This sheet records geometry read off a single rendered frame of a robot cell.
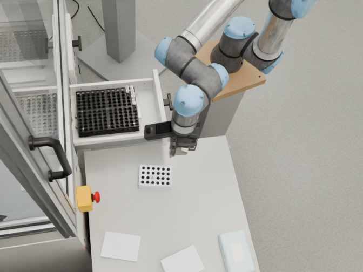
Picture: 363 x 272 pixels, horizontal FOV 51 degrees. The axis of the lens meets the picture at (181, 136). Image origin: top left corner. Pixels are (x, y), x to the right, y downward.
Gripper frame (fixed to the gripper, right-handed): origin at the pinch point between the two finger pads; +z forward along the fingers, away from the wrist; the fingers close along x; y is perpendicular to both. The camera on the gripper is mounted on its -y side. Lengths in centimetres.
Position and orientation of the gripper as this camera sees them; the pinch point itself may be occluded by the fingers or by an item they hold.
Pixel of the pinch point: (170, 150)
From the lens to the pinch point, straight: 129.8
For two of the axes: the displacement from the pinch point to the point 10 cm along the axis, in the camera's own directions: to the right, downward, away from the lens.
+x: 0.1, -8.9, 4.5
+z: -1.1, 4.5, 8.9
